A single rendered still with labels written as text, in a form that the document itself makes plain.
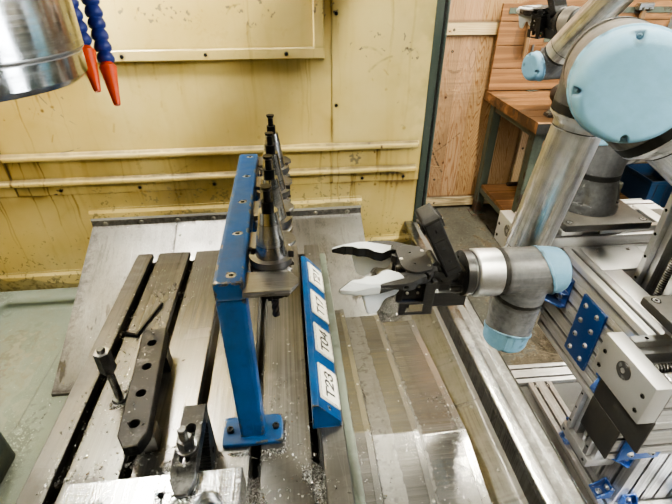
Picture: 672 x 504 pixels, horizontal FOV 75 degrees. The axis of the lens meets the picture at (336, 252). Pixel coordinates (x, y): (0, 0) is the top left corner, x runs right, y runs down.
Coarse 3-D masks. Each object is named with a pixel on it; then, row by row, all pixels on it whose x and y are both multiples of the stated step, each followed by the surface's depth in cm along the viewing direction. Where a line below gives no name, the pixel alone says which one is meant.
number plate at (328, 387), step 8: (320, 368) 79; (320, 376) 78; (328, 376) 80; (320, 384) 76; (328, 384) 78; (336, 384) 81; (320, 392) 75; (328, 392) 76; (336, 392) 79; (328, 400) 75; (336, 400) 77
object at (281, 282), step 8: (248, 272) 60; (256, 272) 59; (264, 272) 59; (272, 272) 59; (280, 272) 59; (288, 272) 59; (248, 280) 58; (256, 280) 58; (264, 280) 58; (272, 280) 58; (280, 280) 58; (288, 280) 58; (296, 280) 58; (248, 288) 57; (256, 288) 57; (264, 288) 57; (272, 288) 57; (280, 288) 57; (288, 288) 57; (248, 296) 56; (256, 296) 56; (264, 296) 56
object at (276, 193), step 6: (264, 180) 67; (270, 180) 67; (276, 180) 67; (276, 186) 67; (270, 192) 67; (276, 192) 68; (276, 198) 68; (282, 198) 70; (276, 204) 68; (282, 204) 69; (282, 210) 70; (282, 216) 70
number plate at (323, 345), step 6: (318, 330) 89; (324, 330) 91; (318, 336) 87; (324, 336) 89; (330, 336) 91; (318, 342) 85; (324, 342) 87; (330, 342) 90; (318, 348) 84; (324, 348) 86; (330, 348) 88; (324, 354) 84; (330, 354) 86; (330, 360) 85
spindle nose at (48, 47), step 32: (0, 0) 24; (32, 0) 25; (64, 0) 28; (0, 32) 24; (32, 32) 26; (64, 32) 28; (0, 64) 24; (32, 64) 26; (64, 64) 28; (0, 96) 25
